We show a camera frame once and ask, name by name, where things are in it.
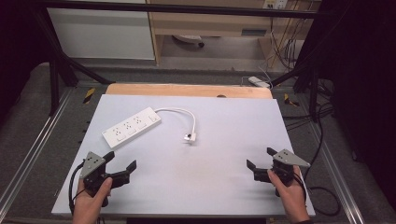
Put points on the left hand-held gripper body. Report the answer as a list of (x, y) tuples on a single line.
[(91, 165)]

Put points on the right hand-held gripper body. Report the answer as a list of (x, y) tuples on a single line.
[(285, 168)]

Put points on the white plug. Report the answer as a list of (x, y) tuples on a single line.
[(190, 137)]

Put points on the person's right hand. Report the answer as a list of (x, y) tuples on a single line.
[(292, 199)]

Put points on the person's left hand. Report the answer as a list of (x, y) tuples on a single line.
[(88, 205)]

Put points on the yellow black tape strip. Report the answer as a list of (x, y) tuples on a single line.
[(89, 95), (290, 100)]

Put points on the white floor power strip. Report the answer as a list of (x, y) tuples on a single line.
[(258, 81)]

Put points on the black metal stand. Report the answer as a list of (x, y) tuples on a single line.
[(59, 68), (306, 81)]

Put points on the wooden table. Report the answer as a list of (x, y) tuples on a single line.
[(186, 90)]

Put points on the black curtain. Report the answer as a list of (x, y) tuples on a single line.
[(364, 93), (18, 46)]

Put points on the white cabinet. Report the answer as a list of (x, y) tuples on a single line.
[(99, 34)]

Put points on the chair base with caster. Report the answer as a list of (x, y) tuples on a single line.
[(190, 39)]

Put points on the wooden desk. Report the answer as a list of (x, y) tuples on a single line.
[(211, 21)]

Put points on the aluminium rail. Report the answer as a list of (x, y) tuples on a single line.
[(334, 168), (34, 146)]

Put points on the white wall socket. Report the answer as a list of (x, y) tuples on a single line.
[(275, 3)]

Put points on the black metal frame bar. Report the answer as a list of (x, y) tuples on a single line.
[(186, 9)]

